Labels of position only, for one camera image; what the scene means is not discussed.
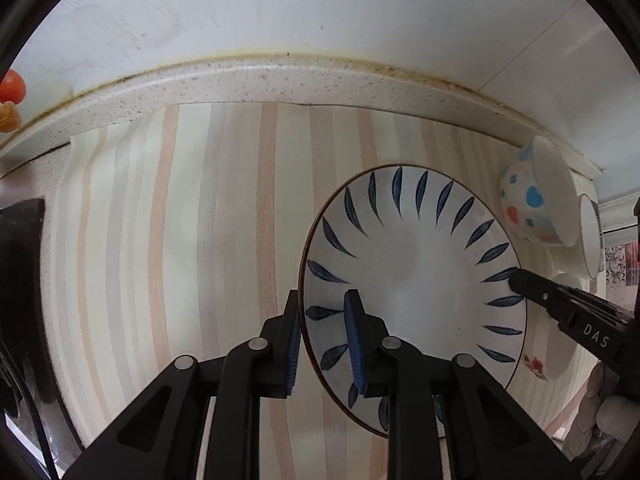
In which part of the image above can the red round fruit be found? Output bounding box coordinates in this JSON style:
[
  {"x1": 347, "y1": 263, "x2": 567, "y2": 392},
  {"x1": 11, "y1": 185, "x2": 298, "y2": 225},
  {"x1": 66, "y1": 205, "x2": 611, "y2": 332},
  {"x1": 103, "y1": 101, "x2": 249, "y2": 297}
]
[{"x1": 0, "y1": 70, "x2": 27, "y2": 106}]

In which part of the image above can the white plate blue leaf pattern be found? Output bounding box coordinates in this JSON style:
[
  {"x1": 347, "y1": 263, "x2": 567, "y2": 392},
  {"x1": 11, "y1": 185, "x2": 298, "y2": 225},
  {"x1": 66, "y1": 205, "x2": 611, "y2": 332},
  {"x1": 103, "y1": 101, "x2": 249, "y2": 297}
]
[{"x1": 298, "y1": 165, "x2": 526, "y2": 439}]

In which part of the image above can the white bowl blue rim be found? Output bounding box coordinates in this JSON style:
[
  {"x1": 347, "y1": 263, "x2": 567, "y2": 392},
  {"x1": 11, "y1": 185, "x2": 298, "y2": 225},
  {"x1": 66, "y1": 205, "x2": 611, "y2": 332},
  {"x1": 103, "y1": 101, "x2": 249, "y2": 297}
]
[{"x1": 577, "y1": 194, "x2": 607, "y2": 281}]

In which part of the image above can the small plain white bowl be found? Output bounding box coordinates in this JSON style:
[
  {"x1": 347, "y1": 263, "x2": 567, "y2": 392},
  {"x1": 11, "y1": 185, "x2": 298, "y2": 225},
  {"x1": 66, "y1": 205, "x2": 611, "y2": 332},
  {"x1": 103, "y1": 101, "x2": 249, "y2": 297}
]
[{"x1": 550, "y1": 272, "x2": 583, "y2": 292}]

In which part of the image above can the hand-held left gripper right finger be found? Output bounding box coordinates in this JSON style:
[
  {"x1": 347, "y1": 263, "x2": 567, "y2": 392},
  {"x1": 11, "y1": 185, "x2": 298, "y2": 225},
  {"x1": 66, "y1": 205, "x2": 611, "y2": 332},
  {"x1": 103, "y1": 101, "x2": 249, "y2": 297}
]
[{"x1": 343, "y1": 288, "x2": 582, "y2": 480}]

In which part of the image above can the black cable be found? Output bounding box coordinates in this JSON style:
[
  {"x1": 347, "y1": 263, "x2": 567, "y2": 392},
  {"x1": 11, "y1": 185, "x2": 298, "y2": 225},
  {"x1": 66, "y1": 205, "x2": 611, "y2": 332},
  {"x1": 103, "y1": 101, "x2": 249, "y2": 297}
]
[{"x1": 0, "y1": 345, "x2": 88, "y2": 476}]

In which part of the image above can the white bowl coloured heart print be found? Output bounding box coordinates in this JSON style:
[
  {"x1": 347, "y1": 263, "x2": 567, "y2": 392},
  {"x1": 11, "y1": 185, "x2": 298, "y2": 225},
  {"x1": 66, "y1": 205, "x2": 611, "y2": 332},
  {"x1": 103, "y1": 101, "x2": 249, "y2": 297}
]
[{"x1": 498, "y1": 135, "x2": 582, "y2": 248}]

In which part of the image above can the person's right hand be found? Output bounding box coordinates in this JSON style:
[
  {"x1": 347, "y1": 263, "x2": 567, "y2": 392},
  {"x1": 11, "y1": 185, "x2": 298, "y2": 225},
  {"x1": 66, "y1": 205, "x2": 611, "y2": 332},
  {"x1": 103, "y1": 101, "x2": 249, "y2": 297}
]
[{"x1": 599, "y1": 394, "x2": 640, "y2": 438}]

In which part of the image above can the person's right forearm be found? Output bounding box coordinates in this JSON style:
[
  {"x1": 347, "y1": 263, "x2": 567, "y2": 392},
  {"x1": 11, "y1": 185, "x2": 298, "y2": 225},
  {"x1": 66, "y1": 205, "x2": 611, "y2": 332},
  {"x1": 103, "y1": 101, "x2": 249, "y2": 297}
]
[{"x1": 562, "y1": 359, "x2": 618, "y2": 463}]

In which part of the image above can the orange beige figurine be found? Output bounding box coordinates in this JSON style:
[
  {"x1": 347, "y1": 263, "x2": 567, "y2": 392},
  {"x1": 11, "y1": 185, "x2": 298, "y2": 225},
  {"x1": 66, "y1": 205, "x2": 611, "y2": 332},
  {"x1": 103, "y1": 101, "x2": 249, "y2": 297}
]
[{"x1": 0, "y1": 102, "x2": 23, "y2": 134}]

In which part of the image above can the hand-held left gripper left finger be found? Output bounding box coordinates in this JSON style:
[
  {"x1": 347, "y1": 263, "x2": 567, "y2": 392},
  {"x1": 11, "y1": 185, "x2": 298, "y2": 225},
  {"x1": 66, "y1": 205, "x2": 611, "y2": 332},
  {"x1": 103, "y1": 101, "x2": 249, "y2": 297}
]
[{"x1": 62, "y1": 289, "x2": 302, "y2": 480}]

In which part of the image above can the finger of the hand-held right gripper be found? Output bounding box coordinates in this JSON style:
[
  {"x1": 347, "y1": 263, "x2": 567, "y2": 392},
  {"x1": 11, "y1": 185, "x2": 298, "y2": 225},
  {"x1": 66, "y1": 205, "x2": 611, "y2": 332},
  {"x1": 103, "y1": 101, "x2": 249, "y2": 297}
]
[{"x1": 507, "y1": 268, "x2": 592, "y2": 322}]

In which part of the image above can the black stove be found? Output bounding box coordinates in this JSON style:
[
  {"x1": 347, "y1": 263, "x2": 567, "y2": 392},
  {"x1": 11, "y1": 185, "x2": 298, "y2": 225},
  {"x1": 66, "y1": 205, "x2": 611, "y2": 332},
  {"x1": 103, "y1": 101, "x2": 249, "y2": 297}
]
[{"x1": 0, "y1": 198, "x2": 68, "y2": 413}]

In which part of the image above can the white bowl red flower print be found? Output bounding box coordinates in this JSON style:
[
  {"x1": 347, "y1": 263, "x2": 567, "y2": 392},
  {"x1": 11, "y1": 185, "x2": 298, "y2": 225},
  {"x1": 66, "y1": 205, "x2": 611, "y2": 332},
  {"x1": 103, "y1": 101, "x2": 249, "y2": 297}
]
[{"x1": 520, "y1": 305, "x2": 576, "y2": 382}]

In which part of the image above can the striped table mat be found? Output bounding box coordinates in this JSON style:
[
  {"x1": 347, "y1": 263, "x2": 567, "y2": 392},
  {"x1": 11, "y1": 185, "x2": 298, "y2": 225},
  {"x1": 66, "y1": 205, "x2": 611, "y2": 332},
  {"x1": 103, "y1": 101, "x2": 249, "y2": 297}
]
[{"x1": 42, "y1": 100, "x2": 603, "y2": 480}]

